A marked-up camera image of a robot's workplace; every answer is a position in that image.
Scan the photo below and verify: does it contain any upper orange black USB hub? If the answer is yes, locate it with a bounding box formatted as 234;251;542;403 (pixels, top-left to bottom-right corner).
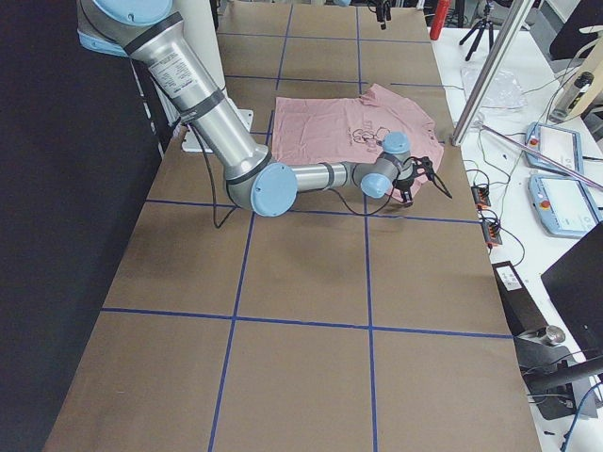
471;186;491;210

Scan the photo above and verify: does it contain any lower blue teach pendant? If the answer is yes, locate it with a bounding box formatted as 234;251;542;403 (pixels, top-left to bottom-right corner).
529;175;602;238

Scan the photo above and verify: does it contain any red fire extinguisher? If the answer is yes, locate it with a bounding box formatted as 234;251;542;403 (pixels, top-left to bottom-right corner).
430;0;451;40

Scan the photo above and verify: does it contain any silver UR robot arm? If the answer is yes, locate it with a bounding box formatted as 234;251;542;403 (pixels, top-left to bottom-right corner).
76;1;436;217

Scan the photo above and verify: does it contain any black box with label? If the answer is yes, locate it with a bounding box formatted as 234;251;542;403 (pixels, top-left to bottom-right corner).
492;261;548;336

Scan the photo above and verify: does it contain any upper blue teach pendant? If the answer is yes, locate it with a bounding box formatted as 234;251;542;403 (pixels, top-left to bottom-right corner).
525;122;583;173

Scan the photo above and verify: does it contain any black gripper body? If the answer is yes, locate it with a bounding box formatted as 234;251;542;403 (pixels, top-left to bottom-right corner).
394;156;432;193

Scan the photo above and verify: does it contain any pink Snoopy t-shirt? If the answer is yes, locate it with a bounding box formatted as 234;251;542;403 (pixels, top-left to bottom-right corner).
271;84;444;167

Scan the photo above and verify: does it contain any black camera tripod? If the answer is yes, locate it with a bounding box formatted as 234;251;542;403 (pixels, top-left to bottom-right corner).
459;0;495;61

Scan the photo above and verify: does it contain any aluminium frame post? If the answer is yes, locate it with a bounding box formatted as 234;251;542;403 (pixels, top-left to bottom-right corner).
450;0;533;146

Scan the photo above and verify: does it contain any clear plastic bag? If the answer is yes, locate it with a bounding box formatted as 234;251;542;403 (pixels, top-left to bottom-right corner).
461;65;528;109

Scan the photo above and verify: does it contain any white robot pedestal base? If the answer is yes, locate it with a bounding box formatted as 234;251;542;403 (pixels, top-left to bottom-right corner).
174;1;249;152

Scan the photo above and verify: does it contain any blue teach pendant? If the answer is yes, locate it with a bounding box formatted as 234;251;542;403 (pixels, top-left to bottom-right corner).
529;175;602;238
525;122;583;173

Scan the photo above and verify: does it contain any orange black usb hub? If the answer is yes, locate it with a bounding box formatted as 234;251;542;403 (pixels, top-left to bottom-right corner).
471;186;491;210
481;218;502;249

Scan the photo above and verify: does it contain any black desk clamp stand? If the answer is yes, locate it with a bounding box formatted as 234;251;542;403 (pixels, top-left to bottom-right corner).
513;328;602;421

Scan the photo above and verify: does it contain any lower orange black USB hub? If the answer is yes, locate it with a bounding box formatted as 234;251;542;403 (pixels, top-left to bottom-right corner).
481;218;502;249

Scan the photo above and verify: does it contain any black monitor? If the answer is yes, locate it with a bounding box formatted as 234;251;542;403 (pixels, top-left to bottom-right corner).
541;224;603;358

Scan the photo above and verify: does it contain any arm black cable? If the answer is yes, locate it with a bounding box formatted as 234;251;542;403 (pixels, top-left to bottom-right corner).
186;122;454;231

